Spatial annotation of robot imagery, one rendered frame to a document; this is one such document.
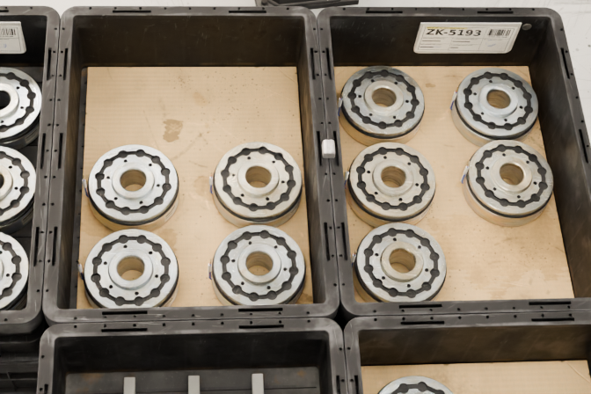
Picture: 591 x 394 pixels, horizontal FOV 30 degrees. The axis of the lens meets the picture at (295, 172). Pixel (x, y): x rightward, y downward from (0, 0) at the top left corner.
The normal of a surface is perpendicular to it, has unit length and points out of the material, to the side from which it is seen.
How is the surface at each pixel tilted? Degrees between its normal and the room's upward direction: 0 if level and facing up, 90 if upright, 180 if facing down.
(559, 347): 90
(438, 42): 90
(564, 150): 90
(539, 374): 0
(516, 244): 0
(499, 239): 0
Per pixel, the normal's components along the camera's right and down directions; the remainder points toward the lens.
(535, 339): 0.06, 0.86
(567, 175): -1.00, 0.01
